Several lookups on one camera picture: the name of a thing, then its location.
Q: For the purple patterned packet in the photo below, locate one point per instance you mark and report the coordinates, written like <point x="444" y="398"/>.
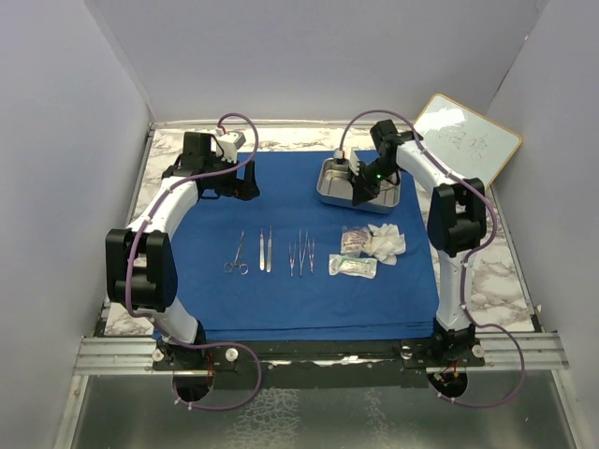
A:
<point x="354" y="240"/>

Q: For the white gauze pieces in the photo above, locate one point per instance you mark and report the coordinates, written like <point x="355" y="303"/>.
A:
<point x="386" y="243"/>

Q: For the silver scalpel handle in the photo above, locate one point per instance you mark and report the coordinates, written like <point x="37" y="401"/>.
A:
<point x="269" y="251"/>
<point x="262" y="257"/>

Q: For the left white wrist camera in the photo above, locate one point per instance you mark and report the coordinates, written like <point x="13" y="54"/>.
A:
<point x="228" y="145"/>

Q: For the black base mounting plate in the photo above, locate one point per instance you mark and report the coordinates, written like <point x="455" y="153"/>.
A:
<point x="311" y="364"/>

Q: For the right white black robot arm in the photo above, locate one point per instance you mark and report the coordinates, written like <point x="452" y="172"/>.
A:
<point x="457" y="222"/>

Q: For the stainless steel instrument tray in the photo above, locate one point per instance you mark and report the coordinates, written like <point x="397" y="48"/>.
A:
<point x="334" y="188"/>

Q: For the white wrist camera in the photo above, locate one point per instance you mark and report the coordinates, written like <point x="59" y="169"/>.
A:
<point x="228" y="145"/>
<point x="346" y="160"/>

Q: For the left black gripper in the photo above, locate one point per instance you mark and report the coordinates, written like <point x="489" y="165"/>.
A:
<point x="244" y="188"/>

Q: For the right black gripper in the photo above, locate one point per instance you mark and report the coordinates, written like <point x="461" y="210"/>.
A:
<point x="362" y="191"/>

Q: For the clear green suture packet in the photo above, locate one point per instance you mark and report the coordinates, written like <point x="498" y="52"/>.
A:
<point x="352" y="266"/>

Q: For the small whiteboard with wooden frame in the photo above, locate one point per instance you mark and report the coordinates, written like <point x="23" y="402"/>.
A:
<point x="466" y="141"/>

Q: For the silver metal tweezers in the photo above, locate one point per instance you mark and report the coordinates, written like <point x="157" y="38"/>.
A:
<point x="310" y="249"/>

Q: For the blue surgical drape cloth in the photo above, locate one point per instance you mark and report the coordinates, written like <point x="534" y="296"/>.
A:
<point x="399" y="302"/>

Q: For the silver hemostat forceps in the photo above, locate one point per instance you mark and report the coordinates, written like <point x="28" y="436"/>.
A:
<point x="236" y="263"/>

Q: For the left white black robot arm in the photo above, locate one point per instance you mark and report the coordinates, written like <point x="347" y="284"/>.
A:
<point x="140" y="266"/>

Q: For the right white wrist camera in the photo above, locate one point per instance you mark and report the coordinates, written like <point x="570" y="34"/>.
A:
<point x="346" y="160"/>

